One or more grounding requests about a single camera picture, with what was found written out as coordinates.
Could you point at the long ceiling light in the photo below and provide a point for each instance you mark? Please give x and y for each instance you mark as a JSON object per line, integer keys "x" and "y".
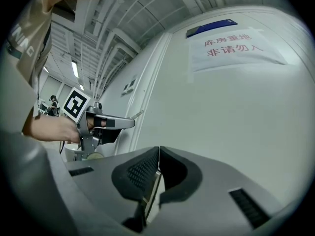
{"x": 81, "y": 87}
{"x": 46, "y": 69}
{"x": 75, "y": 69}

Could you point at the white wall switch panel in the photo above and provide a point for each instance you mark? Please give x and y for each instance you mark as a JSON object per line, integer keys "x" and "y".
{"x": 129, "y": 86}

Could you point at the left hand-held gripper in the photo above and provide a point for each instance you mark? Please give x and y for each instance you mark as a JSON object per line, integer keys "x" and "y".
{"x": 85, "y": 129}

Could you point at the person's left forearm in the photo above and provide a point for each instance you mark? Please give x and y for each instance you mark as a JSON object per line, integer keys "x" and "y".
{"x": 41, "y": 128}

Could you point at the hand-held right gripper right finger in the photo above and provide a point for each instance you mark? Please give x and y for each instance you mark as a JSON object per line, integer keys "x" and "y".
{"x": 216, "y": 178}

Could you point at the person's tan printed shirt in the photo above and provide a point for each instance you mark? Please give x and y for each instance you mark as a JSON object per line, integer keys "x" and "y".
{"x": 32, "y": 33}

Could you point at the white door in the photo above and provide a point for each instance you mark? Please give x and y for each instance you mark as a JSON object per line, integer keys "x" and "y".
{"x": 221, "y": 112}

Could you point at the white paper sign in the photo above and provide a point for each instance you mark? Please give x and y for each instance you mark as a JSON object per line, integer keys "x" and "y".
{"x": 233, "y": 49}

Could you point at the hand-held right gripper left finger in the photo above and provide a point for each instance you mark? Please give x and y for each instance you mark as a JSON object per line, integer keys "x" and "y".
{"x": 103, "y": 181}

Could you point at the blue door plate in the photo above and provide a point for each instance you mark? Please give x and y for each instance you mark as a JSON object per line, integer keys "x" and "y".
{"x": 211, "y": 28}

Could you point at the person's left hand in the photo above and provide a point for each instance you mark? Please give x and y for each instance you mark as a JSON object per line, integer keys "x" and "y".
{"x": 69, "y": 130}

